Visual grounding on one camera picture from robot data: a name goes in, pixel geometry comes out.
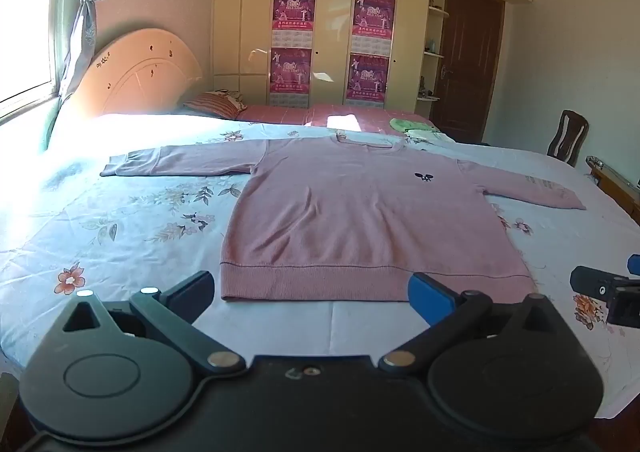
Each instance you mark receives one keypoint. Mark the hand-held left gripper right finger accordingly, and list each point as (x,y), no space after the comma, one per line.
(429,298)

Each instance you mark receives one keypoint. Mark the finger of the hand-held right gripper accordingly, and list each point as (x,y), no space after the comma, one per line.
(635,266)
(595,279)

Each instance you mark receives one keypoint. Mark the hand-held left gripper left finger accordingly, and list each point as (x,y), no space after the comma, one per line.
(192,293)

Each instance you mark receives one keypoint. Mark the pink sweater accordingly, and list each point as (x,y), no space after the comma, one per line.
(350,212)

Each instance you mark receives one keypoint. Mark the wooden side table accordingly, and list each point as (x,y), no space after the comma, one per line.
(612,184)

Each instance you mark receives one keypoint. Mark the floral bedsheet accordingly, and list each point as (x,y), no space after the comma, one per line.
(125,232)

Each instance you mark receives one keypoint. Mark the dark wooden chair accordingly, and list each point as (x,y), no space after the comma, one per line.
(567,137)

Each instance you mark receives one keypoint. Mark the white folded cloth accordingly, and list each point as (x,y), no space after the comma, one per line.
(431,134)

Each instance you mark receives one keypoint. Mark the green folded cloth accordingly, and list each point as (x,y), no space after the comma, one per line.
(407,124)

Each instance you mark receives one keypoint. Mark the striped pillow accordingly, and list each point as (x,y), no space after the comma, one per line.
(212,103)

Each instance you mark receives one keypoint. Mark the pink bedsheet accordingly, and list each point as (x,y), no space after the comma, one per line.
(290,113)

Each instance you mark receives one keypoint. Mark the cream wooden headboard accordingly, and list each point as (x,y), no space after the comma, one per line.
(140,72)

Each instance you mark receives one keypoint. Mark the brown wooden door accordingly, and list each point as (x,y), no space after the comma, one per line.
(470,62)

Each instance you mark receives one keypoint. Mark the cream corner shelf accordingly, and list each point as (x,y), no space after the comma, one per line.
(434,54)

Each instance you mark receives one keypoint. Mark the cream wardrobe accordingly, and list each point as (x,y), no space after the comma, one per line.
(332,32)

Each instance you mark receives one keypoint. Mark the light patterned curtain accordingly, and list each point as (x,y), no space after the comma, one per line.
(80,32)

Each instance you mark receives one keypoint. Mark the window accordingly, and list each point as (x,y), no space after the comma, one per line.
(25,17)

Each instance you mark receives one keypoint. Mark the purple wall poster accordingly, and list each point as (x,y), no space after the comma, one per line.
(374,14)
(367,79)
(294,9)
(291,74)

